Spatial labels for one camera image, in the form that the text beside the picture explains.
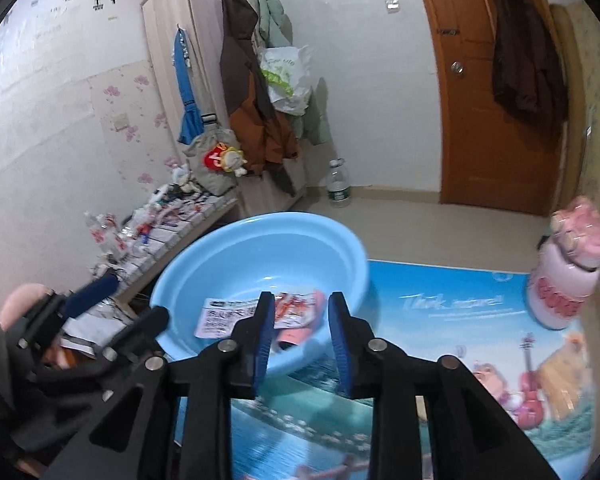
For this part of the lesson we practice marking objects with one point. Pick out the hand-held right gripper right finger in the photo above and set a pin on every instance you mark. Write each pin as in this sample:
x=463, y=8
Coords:
x=341, y=345

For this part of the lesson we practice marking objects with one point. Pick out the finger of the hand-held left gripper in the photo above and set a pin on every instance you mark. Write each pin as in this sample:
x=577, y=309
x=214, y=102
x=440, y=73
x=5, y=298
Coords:
x=140, y=330
x=92, y=292

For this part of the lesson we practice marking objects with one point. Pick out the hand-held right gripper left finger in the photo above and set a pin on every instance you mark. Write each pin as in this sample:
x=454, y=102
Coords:
x=262, y=340

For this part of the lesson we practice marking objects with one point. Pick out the white snack packet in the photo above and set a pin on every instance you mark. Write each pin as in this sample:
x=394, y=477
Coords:
x=215, y=317

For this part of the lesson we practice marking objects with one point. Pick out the light blue plastic basin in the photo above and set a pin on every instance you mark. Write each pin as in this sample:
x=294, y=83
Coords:
x=305, y=240

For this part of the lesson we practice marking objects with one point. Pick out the pink earphone case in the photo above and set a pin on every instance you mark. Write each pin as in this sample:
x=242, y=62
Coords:
x=495, y=380

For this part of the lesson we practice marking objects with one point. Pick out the clear toothpick box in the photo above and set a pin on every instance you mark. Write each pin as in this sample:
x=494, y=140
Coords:
x=560, y=380

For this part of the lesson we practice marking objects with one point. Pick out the person's left hand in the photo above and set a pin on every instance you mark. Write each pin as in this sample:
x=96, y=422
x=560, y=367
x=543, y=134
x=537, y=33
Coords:
x=20, y=302

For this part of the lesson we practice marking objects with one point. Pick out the cluttered side shelf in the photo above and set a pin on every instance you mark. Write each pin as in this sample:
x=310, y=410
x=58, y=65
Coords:
x=155, y=220

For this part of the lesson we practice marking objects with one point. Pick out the clear plastic water bottle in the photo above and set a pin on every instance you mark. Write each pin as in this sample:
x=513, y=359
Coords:
x=338, y=187

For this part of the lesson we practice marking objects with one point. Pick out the grey cloth bag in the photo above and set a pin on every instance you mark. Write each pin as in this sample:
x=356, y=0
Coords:
x=215, y=185

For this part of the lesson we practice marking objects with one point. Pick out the red yellow plush toy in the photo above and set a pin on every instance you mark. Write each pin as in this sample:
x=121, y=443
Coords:
x=225, y=159

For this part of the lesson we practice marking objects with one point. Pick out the pink water bottle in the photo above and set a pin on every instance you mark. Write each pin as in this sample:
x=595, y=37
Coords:
x=555, y=285

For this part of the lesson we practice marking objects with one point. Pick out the blue garment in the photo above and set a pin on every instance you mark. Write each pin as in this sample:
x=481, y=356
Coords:
x=185, y=85

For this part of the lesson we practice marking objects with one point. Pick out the brown wooden door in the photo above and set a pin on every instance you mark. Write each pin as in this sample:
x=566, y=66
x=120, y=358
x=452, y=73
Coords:
x=470, y=135

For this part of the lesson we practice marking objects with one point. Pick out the white green plastic bag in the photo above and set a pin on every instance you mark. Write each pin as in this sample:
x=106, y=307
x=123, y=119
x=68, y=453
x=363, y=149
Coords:
x=285, y=75

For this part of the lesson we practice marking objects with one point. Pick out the brown and orange jacket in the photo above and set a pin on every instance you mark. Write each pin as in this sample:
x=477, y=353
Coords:
x=240, y=60

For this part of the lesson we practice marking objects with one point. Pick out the light wooden wardrobe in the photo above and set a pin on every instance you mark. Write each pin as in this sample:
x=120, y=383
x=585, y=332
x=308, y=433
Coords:
x=200, y=20

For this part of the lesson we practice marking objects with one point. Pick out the pale green garment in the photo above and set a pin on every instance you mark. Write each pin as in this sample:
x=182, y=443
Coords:
x=275, y=15

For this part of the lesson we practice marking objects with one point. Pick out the dark brown jacket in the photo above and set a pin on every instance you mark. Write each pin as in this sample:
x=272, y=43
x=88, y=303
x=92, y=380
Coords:
x=525, y=70

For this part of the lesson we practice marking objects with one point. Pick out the beige wall socket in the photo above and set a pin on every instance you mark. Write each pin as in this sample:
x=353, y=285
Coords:
x=121, y=121

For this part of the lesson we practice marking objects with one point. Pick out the white light switch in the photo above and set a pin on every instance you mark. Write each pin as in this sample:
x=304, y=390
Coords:
x=393, y=5

